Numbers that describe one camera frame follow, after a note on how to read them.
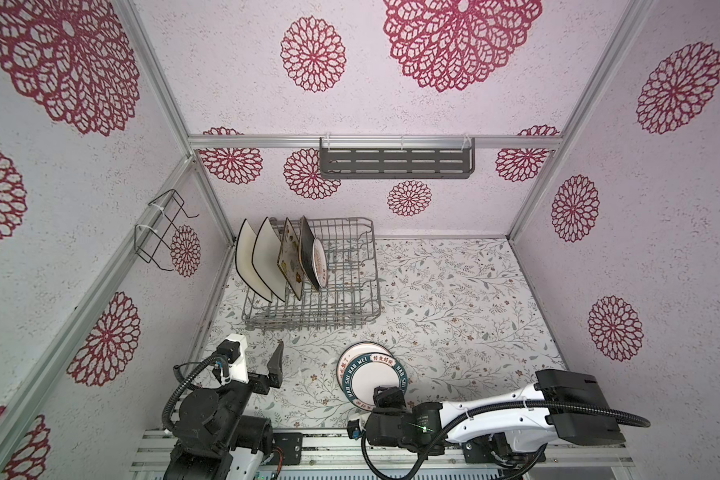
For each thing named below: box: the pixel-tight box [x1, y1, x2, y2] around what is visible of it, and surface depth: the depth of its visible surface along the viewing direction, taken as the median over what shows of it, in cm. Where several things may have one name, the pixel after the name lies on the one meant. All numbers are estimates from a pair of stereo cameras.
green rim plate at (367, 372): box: [342, 352, 408, 410], surface depth 85 cm
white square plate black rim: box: [235, 218, 273, 303], surface depth 92 cm
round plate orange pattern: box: [312, 237, 328, 288], surface depth 111 cm
